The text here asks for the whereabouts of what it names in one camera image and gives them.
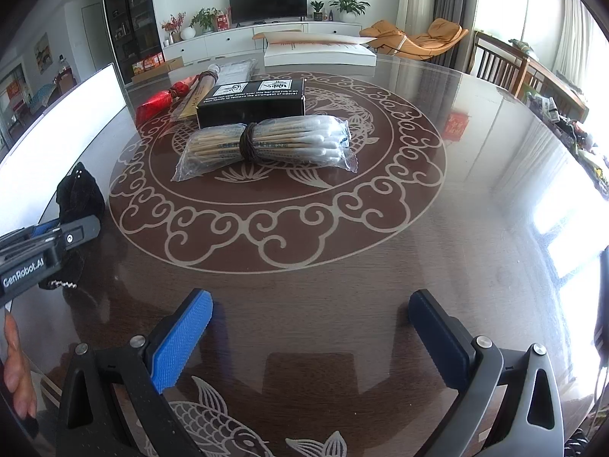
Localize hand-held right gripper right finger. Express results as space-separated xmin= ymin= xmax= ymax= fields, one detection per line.
xmin=408 ymin=289 xmax=567 ymax=457

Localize clear plastic packet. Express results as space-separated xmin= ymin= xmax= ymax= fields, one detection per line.
xmin=209 ymin=57 xmax=258 ymax=81

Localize dark glass display cabinet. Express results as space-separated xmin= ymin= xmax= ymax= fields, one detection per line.
xmin=101 ymin=0 xmax=160 ymax=86

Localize long wooden stick box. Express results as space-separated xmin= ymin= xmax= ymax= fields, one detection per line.
xmin=169 ymin=70 xmax=220 ymax=122

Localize orange rocking chair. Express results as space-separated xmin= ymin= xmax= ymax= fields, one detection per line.
xmin=359 ymin=18 xmax=469 ymax=60

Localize orange bench stool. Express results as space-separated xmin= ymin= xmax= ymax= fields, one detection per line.
xmin=252 ymin=29 xmax=305 ymax=41

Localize white storage box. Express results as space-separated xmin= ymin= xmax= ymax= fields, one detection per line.
xmin=0 ymin=63 xmax=128 ymax=229

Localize cotton swab pack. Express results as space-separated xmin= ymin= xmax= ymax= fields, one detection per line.
xmin=174 ymin=115 xmax=359 ymax=182

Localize framed wall picture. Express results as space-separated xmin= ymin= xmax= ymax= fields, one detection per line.
xmin=33 ymin=32 xmax=53 ymax=74

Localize white flat box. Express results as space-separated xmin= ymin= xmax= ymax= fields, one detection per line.
xmin=263 ymin=33 xmax=378 ymax=68

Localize person's left hand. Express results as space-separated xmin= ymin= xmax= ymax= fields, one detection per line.
xmin=0 ymin=312 xmax=39 ymax=420

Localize black cloth pouch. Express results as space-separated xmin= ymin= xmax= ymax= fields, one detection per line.
xmin=40 ymin=163 xmax=106 ymax=292

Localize white curtain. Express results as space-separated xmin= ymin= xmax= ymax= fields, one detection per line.
xmin=552 ymin=0 xmax=600 ymax=120

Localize brown cardboard box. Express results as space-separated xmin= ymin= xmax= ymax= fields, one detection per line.
xmin=131 ymin=56 xmax=185 ymax=84

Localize dark wooden chair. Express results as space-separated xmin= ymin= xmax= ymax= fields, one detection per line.
xmin=471 ymin=31 xmax=529 ymax=91

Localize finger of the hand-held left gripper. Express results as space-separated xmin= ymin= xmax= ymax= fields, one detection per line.
xmin=0 ymin=214 xmax=102 ymax=261
xmin=0 ymin=221 xmax=64 ymax=249

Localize large potted green plant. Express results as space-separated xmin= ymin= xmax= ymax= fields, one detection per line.
xmin=329 ymin=0 xmax=371 ymax=23

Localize grey cloth bundle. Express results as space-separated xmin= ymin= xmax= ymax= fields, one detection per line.
xmin=509 ymin=38 xmax=540 ymax=60

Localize bushy potted green plant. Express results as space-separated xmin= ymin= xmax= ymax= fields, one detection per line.
xmin=190 ymin=8 xmax=222 ymax=34

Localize orange printed cartons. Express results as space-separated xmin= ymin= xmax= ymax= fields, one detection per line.
xmin=132 ymin=53 xmax=166 ymax=74

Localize pile of small clutter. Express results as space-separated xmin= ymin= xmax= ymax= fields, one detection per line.
xmin=526 ymin=90 xmax=609 ymax=201

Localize red foil packet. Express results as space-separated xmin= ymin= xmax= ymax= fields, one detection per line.
xmin=136 ymin=81 xmax=188 ymax=127

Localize white television cabinet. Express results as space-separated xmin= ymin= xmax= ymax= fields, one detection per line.
xmin=164 ymin=19 xmax=376 ymax=58

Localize black television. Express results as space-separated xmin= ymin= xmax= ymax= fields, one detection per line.
xmin=228 ymin=0 xmax=308 ymax=24

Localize red flowers in vase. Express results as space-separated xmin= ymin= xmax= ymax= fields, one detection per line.
xmin=161 ymin=13 xmax=186 ymax=43

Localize wooden side desk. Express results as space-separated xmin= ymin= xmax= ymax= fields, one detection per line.
xmin=509 ymin=43 xmax=591 ymax=122

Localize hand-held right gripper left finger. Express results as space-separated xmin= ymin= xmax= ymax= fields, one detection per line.
xmin=56 ymin=288 xmax=214 ymax=457

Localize black cardboard box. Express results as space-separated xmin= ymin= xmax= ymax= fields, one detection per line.
xmin=196 ymin=76 xmax=306 ymax=129

